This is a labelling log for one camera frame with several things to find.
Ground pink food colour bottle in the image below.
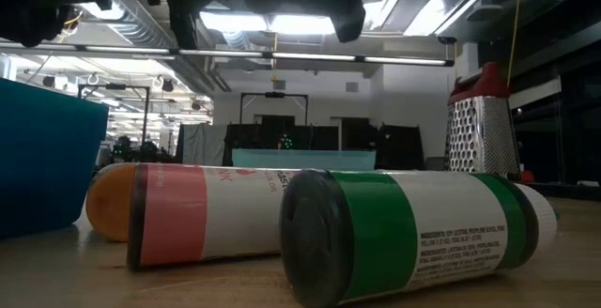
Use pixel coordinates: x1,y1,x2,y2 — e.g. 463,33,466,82
126,162,306,272

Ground blue plastic bin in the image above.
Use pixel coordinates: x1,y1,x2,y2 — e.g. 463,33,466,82
0,77,111,240

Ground green food colour bottle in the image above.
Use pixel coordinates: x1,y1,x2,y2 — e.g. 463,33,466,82
279,169,559,308

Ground overhead LED light bar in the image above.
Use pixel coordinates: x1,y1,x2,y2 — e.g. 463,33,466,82
0,40,455,68

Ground grey hanging cloth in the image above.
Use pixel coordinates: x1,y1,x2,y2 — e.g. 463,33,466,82
177,123,229,166

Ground black background robot rig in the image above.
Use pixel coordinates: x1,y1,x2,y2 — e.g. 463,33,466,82
111,133,162,164

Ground teal translucent plastic container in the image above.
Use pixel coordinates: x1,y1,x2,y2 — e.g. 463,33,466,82
231,147,378,173

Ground black partition panels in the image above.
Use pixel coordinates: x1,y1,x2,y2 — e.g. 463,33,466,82
223,115,426,171

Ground black metal stand frame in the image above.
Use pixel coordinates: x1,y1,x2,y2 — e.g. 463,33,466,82
76,82,152,159
239,91,310,127

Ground metal box grater red handle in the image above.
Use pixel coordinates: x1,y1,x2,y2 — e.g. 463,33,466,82
444,61,537,183

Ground yellow cable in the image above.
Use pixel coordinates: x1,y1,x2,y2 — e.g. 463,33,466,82
505,0,524,88

